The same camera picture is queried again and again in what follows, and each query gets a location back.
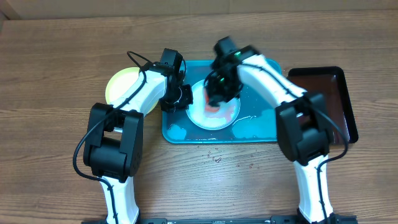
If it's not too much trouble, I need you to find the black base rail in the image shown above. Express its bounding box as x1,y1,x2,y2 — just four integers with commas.
81,214,358,224

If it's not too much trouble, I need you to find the light blue plate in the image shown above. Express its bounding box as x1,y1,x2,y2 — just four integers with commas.
186,80,241,131

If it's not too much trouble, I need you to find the black rectangular tray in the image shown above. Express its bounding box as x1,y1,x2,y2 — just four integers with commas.
287,66,359,144

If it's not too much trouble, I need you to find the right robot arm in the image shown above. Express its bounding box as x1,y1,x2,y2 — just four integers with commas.
205,37,333,223

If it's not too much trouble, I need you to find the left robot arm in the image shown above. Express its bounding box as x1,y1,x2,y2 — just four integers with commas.
73,49,193,223

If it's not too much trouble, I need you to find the yellow plate top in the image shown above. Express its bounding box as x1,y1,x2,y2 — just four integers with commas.
104,67,159,116

